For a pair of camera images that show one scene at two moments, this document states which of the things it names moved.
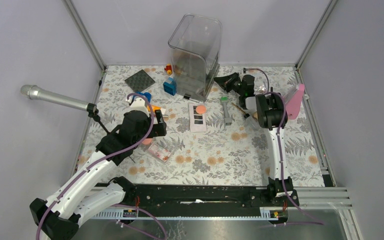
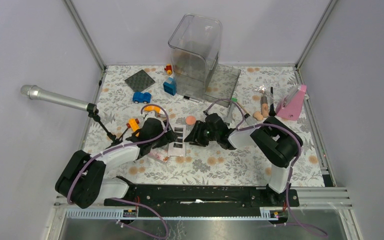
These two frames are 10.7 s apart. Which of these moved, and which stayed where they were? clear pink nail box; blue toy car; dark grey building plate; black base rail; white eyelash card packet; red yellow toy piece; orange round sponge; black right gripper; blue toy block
Moved: orange round sponge; black right gripper; white eyelash card packet
Stayed: black base rail; clear pink nail box; dark grey building plate; blue toy car; blue toy block; red yellow toy piece
